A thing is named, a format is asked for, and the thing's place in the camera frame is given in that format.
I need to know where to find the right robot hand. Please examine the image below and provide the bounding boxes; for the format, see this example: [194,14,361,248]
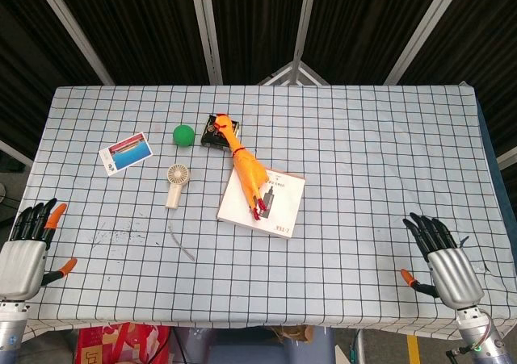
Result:
[400,212,485,310]

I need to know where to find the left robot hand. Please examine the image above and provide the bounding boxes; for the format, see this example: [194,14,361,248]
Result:
[0,198,78,302]

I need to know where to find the beige handheld fan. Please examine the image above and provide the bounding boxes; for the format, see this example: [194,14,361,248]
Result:
[165,163,191,210]

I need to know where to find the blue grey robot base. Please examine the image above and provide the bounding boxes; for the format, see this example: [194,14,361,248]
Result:
[173,325,336,364]

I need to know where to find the red patterned bag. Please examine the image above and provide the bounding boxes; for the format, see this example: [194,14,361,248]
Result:
[75,321,171,364]

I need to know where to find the photo postcard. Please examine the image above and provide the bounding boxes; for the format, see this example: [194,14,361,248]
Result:
[99,132,153,177]

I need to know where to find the blue checked tablecloth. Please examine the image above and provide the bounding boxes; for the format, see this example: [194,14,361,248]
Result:
[0,83,517,341]

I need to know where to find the brown paper scrap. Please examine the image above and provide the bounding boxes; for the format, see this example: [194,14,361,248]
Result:
[269,325,315,343]

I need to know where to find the white booklet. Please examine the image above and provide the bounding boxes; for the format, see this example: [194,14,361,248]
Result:
[216,167,306,240]

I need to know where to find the green ball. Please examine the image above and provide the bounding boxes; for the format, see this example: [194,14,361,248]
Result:
[172,124,195,149]

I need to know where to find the black printed box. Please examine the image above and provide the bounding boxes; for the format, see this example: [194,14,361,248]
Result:
[200,114,245,152]

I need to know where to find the orange rubber chicken toy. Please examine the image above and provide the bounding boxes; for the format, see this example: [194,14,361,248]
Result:
[213,113,271,221]

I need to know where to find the grey lanyard strap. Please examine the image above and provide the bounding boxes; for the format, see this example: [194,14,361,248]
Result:
[168,216,197,262]

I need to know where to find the white metal frame junction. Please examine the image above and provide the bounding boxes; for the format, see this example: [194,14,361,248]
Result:
[258,60,330,86]

